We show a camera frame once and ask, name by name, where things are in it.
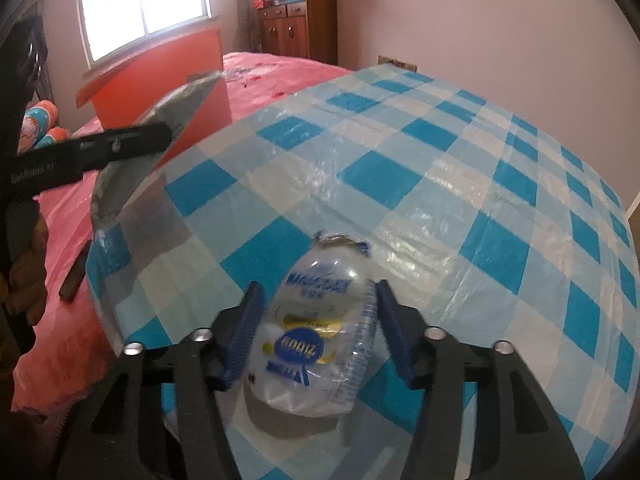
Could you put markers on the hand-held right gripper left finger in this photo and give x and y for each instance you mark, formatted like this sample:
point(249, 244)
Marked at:
point(245, 335)

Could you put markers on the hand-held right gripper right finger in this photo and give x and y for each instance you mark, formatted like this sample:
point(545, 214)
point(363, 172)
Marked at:
point(395, 330)

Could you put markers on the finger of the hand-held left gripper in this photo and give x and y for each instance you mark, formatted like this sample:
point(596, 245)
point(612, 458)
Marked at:
point(135, 142)

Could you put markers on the silver white plastic bag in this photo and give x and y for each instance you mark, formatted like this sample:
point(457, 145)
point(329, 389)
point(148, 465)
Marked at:
point(175, 105)

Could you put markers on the white plastic bottle blue print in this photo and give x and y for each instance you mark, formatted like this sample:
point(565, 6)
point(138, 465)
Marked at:
point(310, 310)

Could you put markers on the orange chair back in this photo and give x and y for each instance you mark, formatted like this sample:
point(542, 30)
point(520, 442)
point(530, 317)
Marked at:
point(150, 60)

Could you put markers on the person's left hand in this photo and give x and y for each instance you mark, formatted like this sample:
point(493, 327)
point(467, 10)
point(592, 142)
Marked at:
point(30, 280)

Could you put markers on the colourful cartoon pillow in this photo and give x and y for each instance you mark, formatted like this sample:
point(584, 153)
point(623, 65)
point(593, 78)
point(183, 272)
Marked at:
point(37, 120)

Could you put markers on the blue white checkered tablecloth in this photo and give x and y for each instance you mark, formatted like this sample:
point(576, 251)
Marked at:
point(450, 210)

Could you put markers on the window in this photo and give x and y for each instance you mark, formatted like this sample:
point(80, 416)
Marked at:
point(140, 0)

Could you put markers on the pink bed blanket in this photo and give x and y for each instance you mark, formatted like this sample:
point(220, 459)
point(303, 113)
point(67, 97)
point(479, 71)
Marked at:
point(280, 70)

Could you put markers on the grey curtain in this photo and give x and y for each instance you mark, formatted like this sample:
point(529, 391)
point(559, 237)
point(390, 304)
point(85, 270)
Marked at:
point(245, 10)

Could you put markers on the brown wooden cabinet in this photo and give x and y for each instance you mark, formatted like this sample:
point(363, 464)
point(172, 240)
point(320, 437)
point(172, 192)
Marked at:
point(300, 30)

